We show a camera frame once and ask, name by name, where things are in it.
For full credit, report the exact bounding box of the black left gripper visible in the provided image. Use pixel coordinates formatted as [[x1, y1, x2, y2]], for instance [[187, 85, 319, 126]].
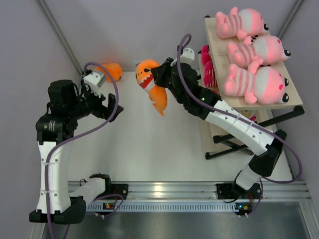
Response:
[[68, 80, 123, 122]]

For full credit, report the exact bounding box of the orange plush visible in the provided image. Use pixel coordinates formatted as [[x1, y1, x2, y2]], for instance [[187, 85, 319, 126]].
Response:
[[135, 59, 167, 117], [94, 63, 123, 82]]

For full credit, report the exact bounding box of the small pink striped plush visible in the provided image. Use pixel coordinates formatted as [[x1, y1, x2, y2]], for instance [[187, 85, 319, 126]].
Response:
[[223, 64, 290, 105]]

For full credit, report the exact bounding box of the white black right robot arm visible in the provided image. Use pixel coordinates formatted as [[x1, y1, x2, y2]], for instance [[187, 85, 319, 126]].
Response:
[[151, 58, 287, 198]]

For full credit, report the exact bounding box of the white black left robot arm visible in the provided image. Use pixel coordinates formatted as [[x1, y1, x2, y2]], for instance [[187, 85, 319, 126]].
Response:
[[29, 80, 124, 225]]

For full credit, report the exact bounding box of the magenta plush on lower shelf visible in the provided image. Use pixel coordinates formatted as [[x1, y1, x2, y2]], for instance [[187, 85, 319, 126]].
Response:
[[201, 45, 217, 87]]

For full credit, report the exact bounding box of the cream two-tier folding shelf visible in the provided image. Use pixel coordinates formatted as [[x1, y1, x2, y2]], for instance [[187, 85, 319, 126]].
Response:
[[196, 15, 305, 160]]

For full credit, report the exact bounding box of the pink striped plush back shelf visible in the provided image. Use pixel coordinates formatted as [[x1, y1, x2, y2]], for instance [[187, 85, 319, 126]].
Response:
[[215, 7, 269, 40]]

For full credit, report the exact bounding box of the pink striped plush shelf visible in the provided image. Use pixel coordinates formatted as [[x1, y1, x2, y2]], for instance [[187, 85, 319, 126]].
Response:
[[227, 35, 291, 68], [215, 7, 269, 40]]

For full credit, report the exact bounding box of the pink striped plush front shelf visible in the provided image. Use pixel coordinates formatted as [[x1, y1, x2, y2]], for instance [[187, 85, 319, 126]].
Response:
[[227, 35, 291, 68]]

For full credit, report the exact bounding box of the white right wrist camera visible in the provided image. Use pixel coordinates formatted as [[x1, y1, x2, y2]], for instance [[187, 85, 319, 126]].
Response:
[[177, 47, 195, 65]]

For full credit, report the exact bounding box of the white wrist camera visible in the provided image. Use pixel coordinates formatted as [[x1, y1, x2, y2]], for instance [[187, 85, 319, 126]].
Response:
[[83, 70, 105, 98], [177, 47, 195, 65]]

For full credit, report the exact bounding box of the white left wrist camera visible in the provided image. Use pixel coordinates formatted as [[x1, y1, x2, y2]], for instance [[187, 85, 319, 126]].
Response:
[[83, 70, 105, 98]]

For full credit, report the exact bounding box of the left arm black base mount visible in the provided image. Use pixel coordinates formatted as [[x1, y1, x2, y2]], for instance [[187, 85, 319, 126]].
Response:
[[95, 183, 129, 200]]

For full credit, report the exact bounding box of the aluminium rail frame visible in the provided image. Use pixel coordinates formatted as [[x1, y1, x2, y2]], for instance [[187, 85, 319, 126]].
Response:
[[67, 181, 310, 201]]

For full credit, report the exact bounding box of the grey slotted cable duct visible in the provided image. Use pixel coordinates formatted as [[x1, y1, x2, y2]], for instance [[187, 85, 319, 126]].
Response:
[[86, 202, 241, 213]]

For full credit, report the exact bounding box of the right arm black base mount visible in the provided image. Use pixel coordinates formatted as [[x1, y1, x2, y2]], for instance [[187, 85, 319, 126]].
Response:
[[216, 183, 247, 199]]

